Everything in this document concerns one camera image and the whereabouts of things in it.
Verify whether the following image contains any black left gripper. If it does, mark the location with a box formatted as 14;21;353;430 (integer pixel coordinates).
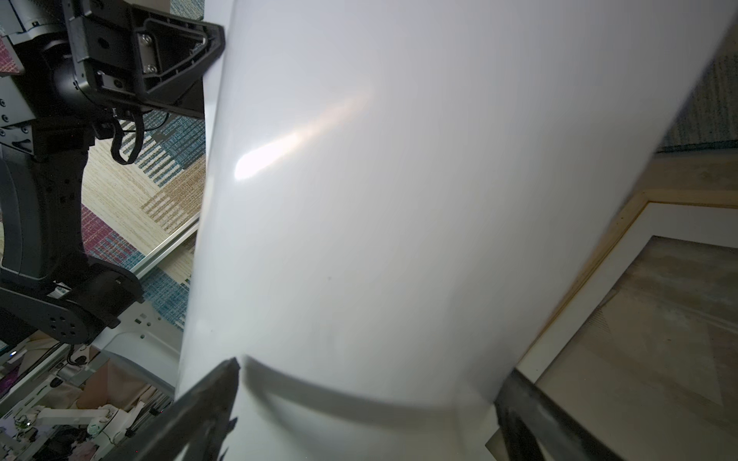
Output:
51;1;226;123

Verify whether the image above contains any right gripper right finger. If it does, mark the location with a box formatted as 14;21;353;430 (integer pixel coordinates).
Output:
494;369;621;460

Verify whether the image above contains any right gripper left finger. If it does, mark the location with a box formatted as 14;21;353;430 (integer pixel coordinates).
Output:
105;358;240;460

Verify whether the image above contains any white bordered dark photo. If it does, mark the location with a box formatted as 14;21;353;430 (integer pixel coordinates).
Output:
178;1;737;460

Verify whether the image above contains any light wooden picture frame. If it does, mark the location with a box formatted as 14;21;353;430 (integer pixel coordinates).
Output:
534;190;737;397

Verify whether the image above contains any white photo mat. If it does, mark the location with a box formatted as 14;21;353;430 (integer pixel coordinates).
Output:
517;203;737;381

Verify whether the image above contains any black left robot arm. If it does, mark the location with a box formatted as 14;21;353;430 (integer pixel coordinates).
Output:
1;1;226;350

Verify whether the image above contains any aluminium front rail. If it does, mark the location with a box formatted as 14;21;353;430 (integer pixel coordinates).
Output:
1;303;183;460

